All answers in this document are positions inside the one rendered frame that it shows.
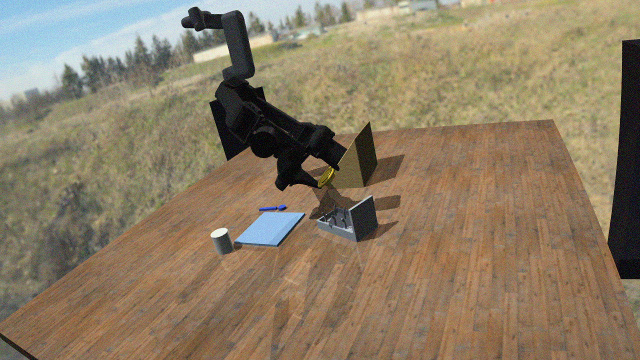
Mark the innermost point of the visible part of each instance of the white cylinder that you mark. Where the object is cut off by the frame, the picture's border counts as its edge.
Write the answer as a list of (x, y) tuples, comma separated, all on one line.
[(222, 241)]

